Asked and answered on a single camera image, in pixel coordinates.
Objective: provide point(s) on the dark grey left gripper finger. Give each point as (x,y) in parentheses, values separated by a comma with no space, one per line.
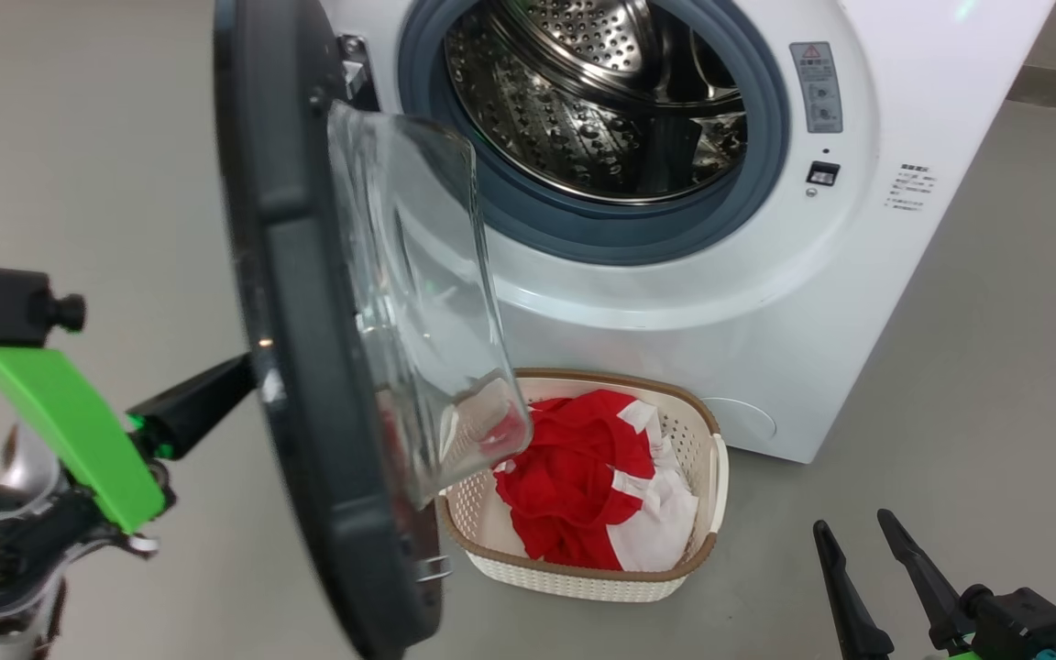
(193,403)

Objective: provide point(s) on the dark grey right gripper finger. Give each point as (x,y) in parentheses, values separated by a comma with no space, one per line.
(853,614)
(936,605)

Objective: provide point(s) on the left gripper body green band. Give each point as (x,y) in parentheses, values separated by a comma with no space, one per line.
(70,422)

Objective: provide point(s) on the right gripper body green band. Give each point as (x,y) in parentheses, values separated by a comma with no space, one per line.
(957,653)

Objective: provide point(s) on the black round glass washer door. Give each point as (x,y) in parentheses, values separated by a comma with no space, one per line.
(308,367)

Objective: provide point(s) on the red and white garment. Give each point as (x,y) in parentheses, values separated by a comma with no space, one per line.
(574,477)

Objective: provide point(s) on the cream perforated laundry basket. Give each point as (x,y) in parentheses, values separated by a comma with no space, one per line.
(583,582)

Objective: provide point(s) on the white front-load washing machine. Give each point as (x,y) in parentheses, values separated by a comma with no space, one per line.
(675,348)

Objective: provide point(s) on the steel perforated washer drum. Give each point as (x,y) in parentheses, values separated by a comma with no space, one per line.
(565,119)

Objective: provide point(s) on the grey warning label sticker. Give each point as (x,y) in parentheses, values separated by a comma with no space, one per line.
(817,87)

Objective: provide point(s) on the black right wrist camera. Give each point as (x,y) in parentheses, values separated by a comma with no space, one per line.
(1023,623)

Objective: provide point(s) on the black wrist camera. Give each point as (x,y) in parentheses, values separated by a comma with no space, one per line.
(1023,623)
(5,307)

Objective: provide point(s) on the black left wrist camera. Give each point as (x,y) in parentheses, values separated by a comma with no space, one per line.
(5,307)

